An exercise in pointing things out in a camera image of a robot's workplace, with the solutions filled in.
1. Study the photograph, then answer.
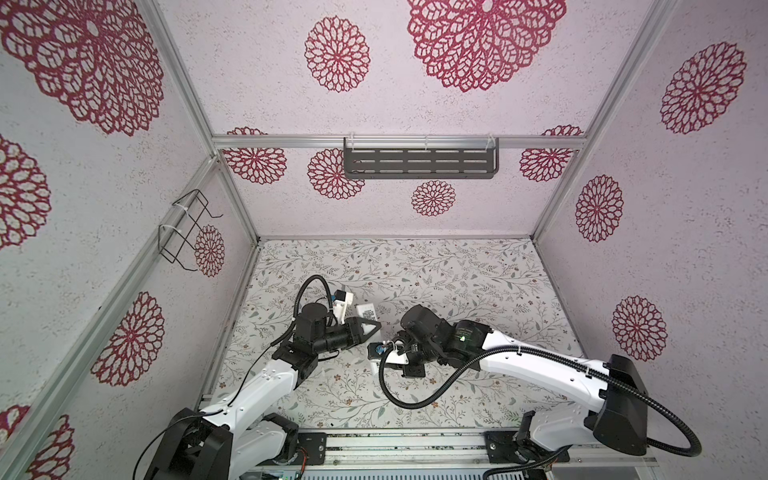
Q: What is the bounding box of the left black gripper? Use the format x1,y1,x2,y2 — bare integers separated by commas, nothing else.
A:
313,316,381,355

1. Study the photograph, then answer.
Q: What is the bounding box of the white remote control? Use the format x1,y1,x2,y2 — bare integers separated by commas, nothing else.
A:
356,303,383,376

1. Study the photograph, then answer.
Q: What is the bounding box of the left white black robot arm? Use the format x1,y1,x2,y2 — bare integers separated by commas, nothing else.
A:
144,303,382,479

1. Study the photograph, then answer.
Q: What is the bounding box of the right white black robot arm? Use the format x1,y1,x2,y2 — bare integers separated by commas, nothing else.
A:
375,305,648,460

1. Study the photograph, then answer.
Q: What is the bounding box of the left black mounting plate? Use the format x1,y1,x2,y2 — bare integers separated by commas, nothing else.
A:
257,431,328,467

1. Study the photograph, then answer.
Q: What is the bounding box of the black mounting plate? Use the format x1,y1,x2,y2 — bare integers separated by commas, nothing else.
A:
257,431,328,467
483,430,554,465

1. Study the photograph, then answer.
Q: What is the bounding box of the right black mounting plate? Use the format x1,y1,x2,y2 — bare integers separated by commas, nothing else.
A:
483,430,554,465

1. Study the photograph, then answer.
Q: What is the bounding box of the grey slotted metal shelf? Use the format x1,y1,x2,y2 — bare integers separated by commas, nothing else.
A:
342,138,499,180

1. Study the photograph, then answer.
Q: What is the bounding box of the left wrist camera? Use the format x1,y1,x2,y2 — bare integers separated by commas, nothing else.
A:
332,290,354,324

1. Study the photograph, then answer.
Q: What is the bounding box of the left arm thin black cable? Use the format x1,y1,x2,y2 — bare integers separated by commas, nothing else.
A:
131,274,335,480

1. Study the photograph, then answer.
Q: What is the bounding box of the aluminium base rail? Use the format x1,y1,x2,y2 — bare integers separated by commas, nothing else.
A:
154,427,660,473

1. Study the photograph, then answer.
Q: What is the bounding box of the black wire wall rack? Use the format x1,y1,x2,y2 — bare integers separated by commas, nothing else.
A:
156,189,226,278

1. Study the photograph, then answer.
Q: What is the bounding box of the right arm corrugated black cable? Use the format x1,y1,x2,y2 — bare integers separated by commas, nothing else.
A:
377,344,703,480

